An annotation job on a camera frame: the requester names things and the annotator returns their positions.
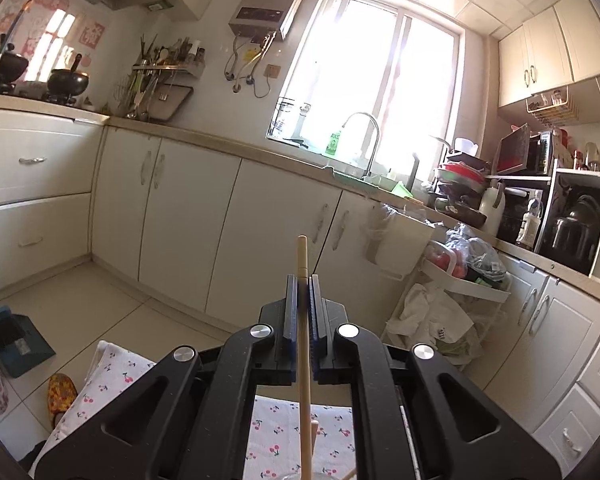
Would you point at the hanging cutting board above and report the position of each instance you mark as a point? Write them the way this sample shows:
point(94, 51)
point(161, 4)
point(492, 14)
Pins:
point(172, 102)

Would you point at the white hanging bin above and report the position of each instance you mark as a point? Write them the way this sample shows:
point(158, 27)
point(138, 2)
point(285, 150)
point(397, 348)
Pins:
point(395, 245)

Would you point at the stainless steel kettle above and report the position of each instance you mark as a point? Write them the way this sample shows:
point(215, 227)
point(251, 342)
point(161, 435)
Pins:
point(570, 232)

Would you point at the orange patterned slipper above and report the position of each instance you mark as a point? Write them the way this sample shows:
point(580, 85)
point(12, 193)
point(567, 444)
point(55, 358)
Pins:
point(61, 397)

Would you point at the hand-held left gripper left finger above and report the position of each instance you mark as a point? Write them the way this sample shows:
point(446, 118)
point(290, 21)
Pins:
point(292, 330)

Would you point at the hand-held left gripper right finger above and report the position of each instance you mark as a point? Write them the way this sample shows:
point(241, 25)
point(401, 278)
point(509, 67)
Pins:
point(316, 330)

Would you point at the stack of bowls and dishes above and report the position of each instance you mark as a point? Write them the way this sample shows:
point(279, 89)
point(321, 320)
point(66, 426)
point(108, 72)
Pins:
point(460, 185)

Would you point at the cream upper wall cabinets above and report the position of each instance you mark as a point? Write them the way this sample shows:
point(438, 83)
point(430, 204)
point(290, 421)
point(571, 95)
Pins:
point(550, 50)

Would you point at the kitchen window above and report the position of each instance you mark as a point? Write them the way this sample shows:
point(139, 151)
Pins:
point(370, 70)

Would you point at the bag of tomatoes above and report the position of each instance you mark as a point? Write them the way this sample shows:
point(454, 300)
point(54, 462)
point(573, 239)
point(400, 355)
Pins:
point(445, 260)

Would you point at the grey wall water heater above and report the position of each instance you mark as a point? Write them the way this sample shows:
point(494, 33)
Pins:
point(265, 5)

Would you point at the clear plastic bottle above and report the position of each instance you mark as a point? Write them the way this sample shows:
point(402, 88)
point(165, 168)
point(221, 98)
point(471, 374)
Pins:
point(530, 225)

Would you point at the green dish soap bottle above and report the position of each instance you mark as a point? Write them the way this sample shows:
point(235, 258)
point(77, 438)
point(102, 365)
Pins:
point(333, 144)

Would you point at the cherry print tablecloth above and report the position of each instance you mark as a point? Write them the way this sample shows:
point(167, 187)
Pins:
point(105, 385)

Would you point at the chrome sink faucet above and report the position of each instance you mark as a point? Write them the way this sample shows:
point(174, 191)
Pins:
point(367, 125)

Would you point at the white plastic bag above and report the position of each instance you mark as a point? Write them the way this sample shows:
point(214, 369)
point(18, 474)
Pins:
point(430, 315)

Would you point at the microwave oven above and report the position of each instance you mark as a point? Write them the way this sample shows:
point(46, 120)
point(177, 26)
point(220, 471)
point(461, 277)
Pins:
point(522, 152)

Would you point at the wall utensil rack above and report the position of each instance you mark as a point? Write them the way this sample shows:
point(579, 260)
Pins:
point(167, 60)

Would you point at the pink wall stickers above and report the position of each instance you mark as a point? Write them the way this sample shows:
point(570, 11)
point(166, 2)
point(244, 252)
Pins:
point(45, 25)

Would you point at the blue dustpan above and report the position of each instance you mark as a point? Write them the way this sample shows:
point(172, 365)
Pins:
point(17, 345)

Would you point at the white jug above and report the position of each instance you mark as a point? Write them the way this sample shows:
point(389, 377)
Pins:
point(492, 210)

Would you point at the white storage cart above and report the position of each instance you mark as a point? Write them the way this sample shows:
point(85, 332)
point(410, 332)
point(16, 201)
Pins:
point(460, 285)

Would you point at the wooden chopstick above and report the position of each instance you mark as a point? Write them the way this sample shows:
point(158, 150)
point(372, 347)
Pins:
point(303, 260)

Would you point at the black wok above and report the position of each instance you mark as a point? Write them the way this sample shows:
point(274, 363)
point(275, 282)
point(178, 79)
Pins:
point(69, 82)
point(2, 67)

